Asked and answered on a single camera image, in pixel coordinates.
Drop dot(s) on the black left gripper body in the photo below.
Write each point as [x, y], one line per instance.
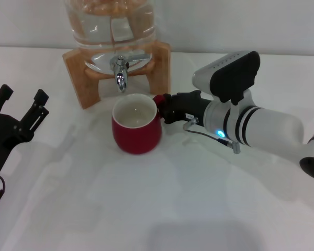
[1, 143]

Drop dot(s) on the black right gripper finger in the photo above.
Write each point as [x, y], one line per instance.
[168, 98]
[168, 116]

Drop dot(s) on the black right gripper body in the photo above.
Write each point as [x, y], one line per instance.
[191, 107]

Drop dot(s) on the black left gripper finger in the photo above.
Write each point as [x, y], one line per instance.
[2, 98]
[36, 109]

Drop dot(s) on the red cup white inside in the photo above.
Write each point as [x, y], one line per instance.
[136, 137]

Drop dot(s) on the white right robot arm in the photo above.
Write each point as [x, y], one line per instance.
[272, 128]

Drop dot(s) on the chrome faucet with lever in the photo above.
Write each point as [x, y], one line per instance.
[120, 75]

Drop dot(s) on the wooden dispenser stand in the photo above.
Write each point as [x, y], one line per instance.
[161, 70]

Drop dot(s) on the glass water dispenser jar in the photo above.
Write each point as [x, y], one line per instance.
[107, 23]

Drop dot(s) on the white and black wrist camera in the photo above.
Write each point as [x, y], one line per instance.
[230, 78]

